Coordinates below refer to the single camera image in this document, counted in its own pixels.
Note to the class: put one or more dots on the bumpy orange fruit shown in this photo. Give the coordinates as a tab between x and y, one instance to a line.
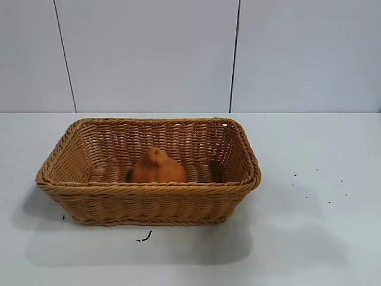
160	169

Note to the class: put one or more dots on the woven wicker rectangular basket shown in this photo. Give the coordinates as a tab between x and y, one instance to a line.
149	202

